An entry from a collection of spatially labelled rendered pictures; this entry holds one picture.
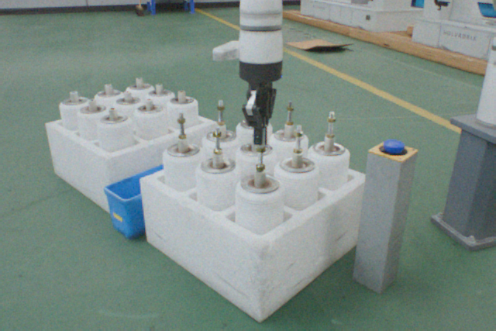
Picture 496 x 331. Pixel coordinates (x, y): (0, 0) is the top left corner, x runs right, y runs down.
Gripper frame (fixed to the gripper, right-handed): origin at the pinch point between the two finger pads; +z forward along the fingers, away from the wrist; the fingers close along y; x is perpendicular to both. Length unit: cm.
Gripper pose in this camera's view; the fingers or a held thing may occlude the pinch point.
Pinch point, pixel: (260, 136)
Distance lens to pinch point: 79.0
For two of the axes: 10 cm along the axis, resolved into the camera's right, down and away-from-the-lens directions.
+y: 3.4, -3.7, 8.6
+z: 0.0, 9.2, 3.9
